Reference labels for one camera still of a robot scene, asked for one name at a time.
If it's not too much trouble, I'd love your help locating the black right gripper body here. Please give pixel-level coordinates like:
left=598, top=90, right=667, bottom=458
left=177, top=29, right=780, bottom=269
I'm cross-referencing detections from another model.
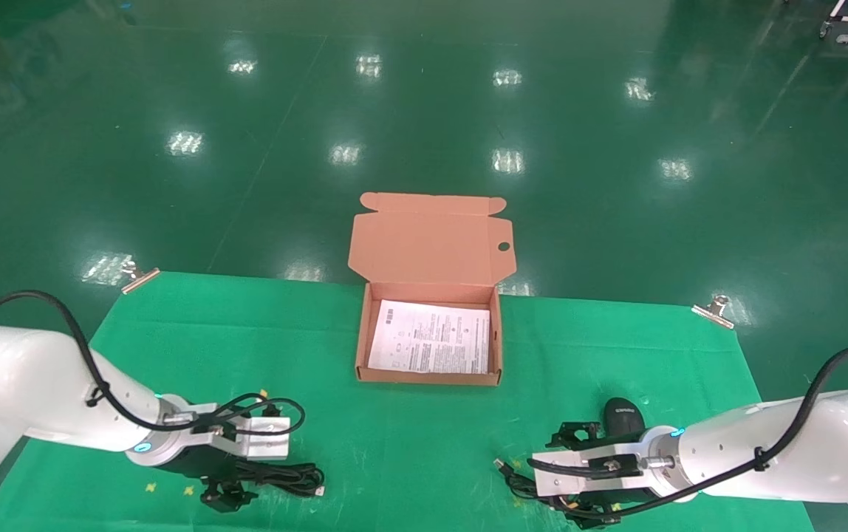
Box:
left=563, top=495, right=663, bottom=519

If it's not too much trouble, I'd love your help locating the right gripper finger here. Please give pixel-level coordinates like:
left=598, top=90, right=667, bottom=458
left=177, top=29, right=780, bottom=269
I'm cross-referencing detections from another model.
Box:
left=551, top=504, right=621, bottom=530
left=545, top=420, right=603, bottom=452

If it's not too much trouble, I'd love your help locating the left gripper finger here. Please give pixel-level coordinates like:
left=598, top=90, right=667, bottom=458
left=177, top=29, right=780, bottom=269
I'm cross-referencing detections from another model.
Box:
left=200, top=477, right=259, bottom=513

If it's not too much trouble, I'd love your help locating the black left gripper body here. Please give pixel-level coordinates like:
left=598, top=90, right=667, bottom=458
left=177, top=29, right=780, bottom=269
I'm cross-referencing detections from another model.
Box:
left=171, top=442, right=249, bottom=482

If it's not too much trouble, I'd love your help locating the black data cable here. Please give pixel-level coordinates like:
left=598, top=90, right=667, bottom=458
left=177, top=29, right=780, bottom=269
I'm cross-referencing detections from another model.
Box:
left=202, top=461, right=326, bottom=498

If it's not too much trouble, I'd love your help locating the open orange cardboard box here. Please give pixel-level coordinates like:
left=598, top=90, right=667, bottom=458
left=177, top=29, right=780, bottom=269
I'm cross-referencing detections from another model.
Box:
left=348, top=192, right=516, bottom=386

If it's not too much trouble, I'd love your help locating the green table mat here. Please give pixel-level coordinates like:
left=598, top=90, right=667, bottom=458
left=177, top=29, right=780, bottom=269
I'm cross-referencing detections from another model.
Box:
left=0, top=271, right=818, bottom=532

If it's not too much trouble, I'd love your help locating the white printed instruction sheet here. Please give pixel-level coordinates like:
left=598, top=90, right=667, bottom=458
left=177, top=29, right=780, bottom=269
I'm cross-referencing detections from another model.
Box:
left=367, top=299, right=492, bottom=375

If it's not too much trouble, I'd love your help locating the metal binder clip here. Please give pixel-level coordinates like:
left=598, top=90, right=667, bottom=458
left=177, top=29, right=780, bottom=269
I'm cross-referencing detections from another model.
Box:
left=691, top=294, right=736, bottom=330
left=120, top=257, right=162, bottom=296

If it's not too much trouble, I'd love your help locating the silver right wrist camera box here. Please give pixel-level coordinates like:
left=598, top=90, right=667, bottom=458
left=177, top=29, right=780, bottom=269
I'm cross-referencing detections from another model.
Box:
left=533, top=448, right=647, bottom=500

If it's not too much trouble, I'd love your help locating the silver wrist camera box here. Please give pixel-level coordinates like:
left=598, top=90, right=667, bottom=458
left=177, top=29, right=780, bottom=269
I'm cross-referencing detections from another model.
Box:
left=173, top=403, right=293, bottom=460
left=533, top=448, right=647, bottom=500

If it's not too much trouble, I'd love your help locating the black wired computer mouse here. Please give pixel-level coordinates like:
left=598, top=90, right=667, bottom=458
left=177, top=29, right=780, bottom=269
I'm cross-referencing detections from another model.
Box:
left=494, top=398, right=647, bottom=512

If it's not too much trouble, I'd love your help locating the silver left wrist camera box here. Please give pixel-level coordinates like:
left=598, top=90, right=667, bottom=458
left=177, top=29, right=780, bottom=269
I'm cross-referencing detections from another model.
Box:
left=173, top=403, right=293, bottom=460

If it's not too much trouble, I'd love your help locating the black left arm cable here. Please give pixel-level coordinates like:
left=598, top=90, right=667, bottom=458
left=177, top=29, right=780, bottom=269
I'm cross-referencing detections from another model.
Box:
left=0, top=290, right=307, bottom=438

